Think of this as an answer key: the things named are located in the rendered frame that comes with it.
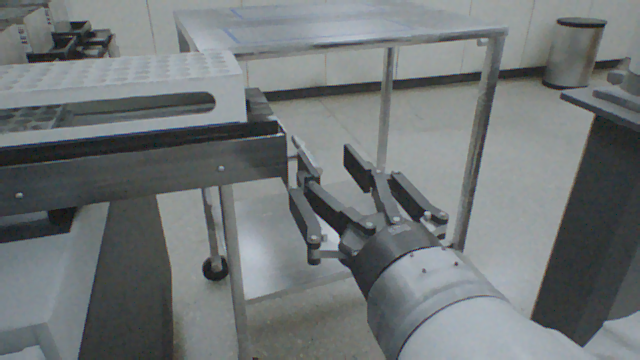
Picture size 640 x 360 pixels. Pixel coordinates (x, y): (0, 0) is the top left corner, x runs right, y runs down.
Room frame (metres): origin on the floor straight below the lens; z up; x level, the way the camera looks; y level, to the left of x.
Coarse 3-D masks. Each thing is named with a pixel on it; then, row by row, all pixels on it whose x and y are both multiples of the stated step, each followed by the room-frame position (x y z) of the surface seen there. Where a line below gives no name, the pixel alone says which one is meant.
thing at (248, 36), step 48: (384, 0) 1.29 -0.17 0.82; (192, 48) 0.79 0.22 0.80; (240, 48) 0.72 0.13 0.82; (288, 48) 0.75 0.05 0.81; (336, 48) 0.78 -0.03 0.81; (384, 48) 1.31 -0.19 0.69; (384, 96) 1.30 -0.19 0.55; (480, 96) 0.92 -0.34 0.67; (384, 144) 1.30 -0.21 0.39; (480, 144) 0.91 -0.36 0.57; (336, 192) 1.18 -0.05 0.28; (240, 240) 0.94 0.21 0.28; (288, 240) 0.94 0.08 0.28; (336, 240) 0.94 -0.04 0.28; (240, 288) 0.70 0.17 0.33; (288, 288) 0.76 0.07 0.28; (240, 336) 0.70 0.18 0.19
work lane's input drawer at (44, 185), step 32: (256, 96) 0.49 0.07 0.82; (192, 128) 0.40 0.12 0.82; (224, 128) 0.41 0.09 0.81; (256, 128) 0.41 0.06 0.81; (0, 160) 0.35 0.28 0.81; (32, 160) 0.36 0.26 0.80; (64, 160) 0.35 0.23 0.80; (96, 160) 0.36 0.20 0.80; (128, 160) 0.37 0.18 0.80; (160, 160) 0.38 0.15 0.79; (192, 160) 0.39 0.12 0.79; (224, 160) 0.39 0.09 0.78; (256, 160) 0.40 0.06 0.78; (288, 160) 0.48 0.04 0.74; (0, 192) 0.34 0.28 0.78; (32, 192) 0.34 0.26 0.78; (64, 192) 0.35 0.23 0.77; (96, 192) 0.36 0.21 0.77; (128, 192) 0.37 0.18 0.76; (160, 192) 0.38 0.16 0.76
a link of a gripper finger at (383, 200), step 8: (376, 176) 0.41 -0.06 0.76; (384, 176) 0.41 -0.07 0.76; (376, 184) 0.39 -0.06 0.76; (384, 184) 0.39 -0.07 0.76; (376, 192) 0.39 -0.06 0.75; (384, 192) 0.38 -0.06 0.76; (376, 200) 0.39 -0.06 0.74; (384, 200) 0.36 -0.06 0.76; (392, 200) 0.36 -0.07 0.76; (376, 208) 0.38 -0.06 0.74; (384, 208) 0.34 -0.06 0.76; (392, 208) 0.34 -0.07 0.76; (392, 216) 0.32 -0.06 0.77; (400, 216) 0.32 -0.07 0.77; (392, 224) 0.32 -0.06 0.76
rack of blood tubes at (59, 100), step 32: (32, 64) 0.45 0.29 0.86; (64, 64) 0.46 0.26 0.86; (96, 64) 0.45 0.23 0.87; (128, 64) 0.46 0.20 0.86; (160, 64) 0.45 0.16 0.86; (192, 64) 0.46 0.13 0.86; (224, 64) 0.45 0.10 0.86; (0, 96) 0.36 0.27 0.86; (32, 96) 0.37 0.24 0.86; (64, 96) 0.37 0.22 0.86; (96, 96) 0.38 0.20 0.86; (128, 96) 0.39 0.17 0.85; (160, 96) 0.49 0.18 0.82; (192, 96) 0.50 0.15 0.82; (224, 96) 0.41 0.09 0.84; (0, 128) 0.37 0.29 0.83; (32, 128) 0.38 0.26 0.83; (64, 128) 0.37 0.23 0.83; (96, 128) 0.38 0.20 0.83; (128, 128) 0.39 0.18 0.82; (160, 128) 0.39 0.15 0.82
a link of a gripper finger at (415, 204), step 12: (396, 180) 0.40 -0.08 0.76; (408, 180) 0.40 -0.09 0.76; (396, 192) 0.41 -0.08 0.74; (408, 192) 0.38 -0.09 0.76; (420, 192) 0.38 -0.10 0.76; (408, 204) 0.37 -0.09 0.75; (420, 204) 0.36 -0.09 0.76; (420, 216) 0.35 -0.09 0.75; (432, 216) 0.34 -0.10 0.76; (444, 216) 0.33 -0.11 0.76
